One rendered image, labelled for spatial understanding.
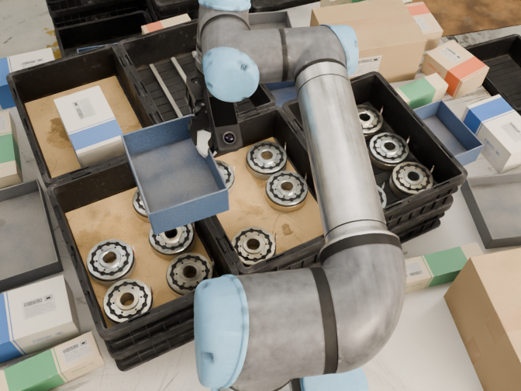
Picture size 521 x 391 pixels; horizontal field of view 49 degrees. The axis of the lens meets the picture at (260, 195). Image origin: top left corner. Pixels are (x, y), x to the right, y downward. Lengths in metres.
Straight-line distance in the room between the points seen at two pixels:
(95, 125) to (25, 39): 1.85
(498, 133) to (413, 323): 0.62
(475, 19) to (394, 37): 1.71
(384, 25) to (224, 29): 1.09
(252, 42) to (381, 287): 0.38
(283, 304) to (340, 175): 0.18
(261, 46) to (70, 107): 0.81
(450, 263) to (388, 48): 0.69
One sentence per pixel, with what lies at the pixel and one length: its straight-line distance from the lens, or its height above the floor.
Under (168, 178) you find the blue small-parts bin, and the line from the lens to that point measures 1.14.
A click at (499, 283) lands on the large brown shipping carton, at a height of 0.90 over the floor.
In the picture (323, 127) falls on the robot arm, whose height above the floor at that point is 1.44.
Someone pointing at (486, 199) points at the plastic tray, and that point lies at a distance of 1.70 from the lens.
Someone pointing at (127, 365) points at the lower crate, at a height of 0.72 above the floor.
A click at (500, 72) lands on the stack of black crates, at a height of 0.27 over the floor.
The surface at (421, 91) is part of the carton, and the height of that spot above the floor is 0.76.
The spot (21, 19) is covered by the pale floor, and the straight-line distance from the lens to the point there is 3.43.
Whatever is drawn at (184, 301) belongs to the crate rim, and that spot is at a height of 0.93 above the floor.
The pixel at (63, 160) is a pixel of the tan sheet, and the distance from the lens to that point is 1.53.
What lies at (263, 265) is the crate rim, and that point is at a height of 0.93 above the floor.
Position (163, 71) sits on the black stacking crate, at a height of 0.83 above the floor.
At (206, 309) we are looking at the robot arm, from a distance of 0.59.
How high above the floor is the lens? 1.98
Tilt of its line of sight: 55 degrees down
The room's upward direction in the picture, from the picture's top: 3 degrees clockwise
